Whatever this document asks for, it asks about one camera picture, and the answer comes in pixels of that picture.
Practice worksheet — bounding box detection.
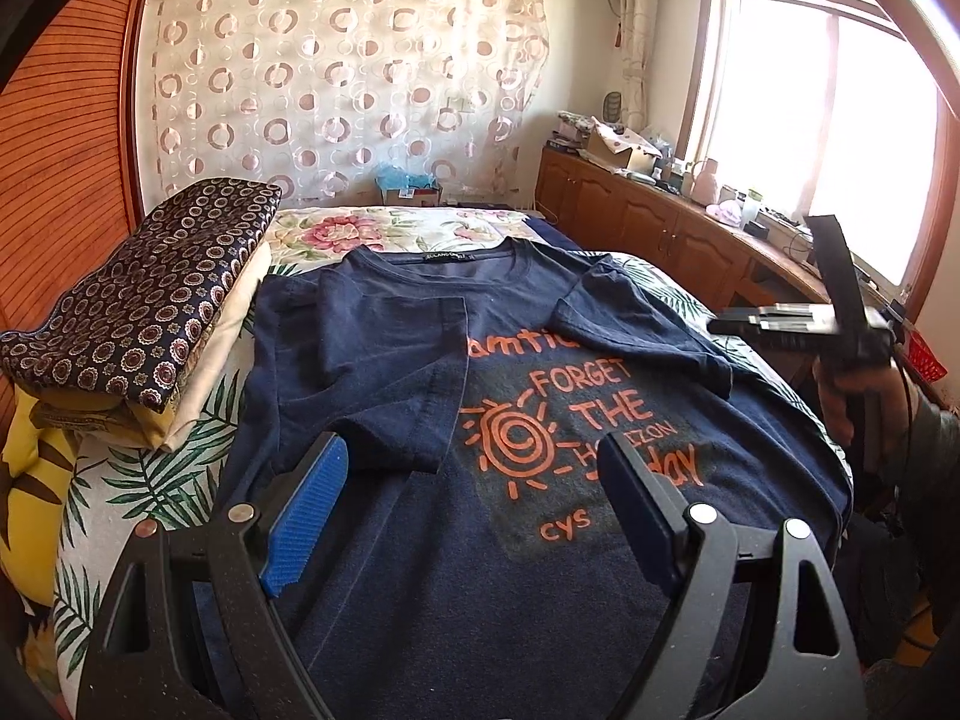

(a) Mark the floral quilt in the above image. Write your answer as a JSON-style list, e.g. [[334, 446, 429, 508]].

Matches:
[[262, 204, 556, 278]]

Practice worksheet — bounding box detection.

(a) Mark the dark patterned folded cushion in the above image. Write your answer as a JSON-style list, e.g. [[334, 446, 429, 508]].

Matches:
[[0, 178, 282, 413]]

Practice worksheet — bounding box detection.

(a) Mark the leaf print bedsheet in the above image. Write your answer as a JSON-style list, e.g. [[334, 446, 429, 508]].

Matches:
[[52, 247, 848, 720]]

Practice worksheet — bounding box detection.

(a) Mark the wooden cabinet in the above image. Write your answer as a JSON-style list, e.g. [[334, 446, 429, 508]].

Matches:
[[536, 146, 833, 316]]

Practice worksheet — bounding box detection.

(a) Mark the circle pattern sheer curtain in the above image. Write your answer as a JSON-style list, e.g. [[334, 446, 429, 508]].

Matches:
[[146, 0, 552, 203]]

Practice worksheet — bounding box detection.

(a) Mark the pale window curtain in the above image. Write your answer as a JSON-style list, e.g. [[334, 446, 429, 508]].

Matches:
[[619, 0, 661, 132]]

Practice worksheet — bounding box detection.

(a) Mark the person's right hand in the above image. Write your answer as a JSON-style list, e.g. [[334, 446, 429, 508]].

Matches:
[[814, 356, 912, 458]]

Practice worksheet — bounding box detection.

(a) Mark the window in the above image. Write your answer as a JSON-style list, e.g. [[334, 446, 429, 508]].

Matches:
[[679, 0, 957, 293]]

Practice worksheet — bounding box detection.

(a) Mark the yellow cushion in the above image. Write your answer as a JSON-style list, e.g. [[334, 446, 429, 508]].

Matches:
[[0, 390, 83, 608]]

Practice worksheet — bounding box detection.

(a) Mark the person's right forearm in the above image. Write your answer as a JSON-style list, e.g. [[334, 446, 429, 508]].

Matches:
[[874, 382, 960, 518]]

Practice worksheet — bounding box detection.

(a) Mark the cream folded quilt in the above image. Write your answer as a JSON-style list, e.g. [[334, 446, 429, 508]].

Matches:
[[124, 240, 271, 455]]

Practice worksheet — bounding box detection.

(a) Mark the navy bed blanket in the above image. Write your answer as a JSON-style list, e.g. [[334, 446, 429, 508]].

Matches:
[[517, 214, 601, 252]]

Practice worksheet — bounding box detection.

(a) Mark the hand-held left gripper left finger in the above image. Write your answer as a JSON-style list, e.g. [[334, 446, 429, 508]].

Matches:
[[79, 431, 353, 720]]

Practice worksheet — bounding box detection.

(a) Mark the cardboard box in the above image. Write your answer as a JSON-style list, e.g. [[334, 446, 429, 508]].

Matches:
[[585, 116, 665, 173]]

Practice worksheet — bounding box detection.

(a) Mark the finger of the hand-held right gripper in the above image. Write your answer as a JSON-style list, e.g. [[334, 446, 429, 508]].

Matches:
[[709, 303, 835, 351]]

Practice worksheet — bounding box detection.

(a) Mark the navy printed t-shirt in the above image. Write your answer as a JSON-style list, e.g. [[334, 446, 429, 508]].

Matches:
[[217, 236, 852, 720]]

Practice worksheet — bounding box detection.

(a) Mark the blue tissue box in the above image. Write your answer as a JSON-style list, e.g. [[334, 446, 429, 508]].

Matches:
[[375, 163, 443, 205]]

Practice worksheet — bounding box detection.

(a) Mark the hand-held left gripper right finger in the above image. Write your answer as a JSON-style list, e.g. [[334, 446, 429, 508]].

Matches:
[[596, 431, 863, 720]]

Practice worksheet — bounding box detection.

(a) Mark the red basket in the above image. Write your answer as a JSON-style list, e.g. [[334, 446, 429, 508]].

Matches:
[[896, 322, 947, 380]]

